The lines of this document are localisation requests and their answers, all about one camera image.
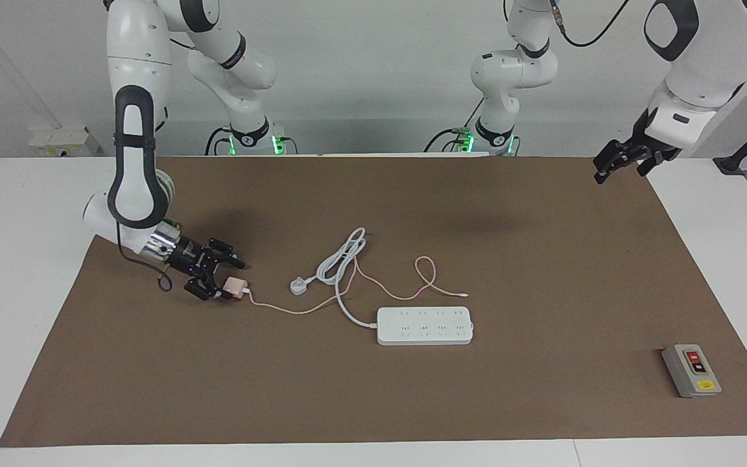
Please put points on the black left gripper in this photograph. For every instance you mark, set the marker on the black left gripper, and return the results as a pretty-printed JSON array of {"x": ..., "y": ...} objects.
[{"x": 652, "y": 150}]

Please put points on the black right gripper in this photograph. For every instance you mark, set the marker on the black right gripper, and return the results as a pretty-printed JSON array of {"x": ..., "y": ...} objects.
[{"x": 192, "y": 259}]

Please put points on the pink charger block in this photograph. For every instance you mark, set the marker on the pink charger block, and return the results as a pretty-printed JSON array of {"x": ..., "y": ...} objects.
[{"x": 236, "y": 285}]

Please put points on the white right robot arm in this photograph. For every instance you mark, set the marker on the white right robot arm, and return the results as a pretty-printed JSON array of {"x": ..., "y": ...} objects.
[{"x": 137, "y": 52}]

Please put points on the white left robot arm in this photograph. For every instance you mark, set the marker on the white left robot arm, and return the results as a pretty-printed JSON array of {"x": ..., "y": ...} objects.
[{"x": 698, "y": 71}]

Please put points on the white power strip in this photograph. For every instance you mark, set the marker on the white power strip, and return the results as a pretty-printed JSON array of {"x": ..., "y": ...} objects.
[{"x": 425, "y": 324}]

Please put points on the brown table mat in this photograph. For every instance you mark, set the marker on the brown table mat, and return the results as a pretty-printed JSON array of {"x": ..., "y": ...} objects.
[{"x": 373, "y": 402}]

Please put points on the white wall socket box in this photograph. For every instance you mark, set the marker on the white wall socket box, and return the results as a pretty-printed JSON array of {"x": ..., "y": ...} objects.
[{"x": 62, "y": 141}]

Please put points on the grey on-off switch box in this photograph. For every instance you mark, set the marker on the grey on-off switch box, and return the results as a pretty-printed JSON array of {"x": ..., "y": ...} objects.
[{"x": 694, "y": 370}]

